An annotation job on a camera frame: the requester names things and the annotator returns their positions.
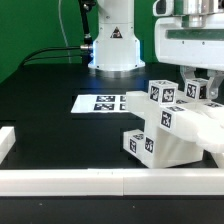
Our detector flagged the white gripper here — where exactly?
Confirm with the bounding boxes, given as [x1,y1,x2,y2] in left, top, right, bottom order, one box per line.
[154,14,224,100]

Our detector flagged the white chair back long part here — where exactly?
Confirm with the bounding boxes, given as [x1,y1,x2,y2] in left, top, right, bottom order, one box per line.
[126,91,224,153]

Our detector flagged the white chair seat part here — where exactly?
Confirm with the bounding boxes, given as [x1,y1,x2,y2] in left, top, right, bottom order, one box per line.
[142,119,203,169]

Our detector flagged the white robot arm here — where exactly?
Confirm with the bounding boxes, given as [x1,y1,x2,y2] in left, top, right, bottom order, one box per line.
[81,0,224,99]

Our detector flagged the white marker sheet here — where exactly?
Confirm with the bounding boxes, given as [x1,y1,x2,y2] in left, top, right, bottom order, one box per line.
[71,94,126,113]

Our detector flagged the white right rail block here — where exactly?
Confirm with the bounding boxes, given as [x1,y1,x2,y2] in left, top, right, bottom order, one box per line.
[213,153,224,169]

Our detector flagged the white rail block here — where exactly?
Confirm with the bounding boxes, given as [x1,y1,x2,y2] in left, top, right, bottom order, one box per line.
[213,153,224,169]
[0,126,16,164]

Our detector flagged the black cables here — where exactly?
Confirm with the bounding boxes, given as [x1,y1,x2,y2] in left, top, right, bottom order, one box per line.
[20,0,94,67]

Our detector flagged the grey thin cable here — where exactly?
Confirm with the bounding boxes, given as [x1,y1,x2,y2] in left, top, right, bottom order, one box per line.
[58,0,73,64]

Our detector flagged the white left rail block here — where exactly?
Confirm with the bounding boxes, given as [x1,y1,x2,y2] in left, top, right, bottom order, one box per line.
[0,126,16,164]

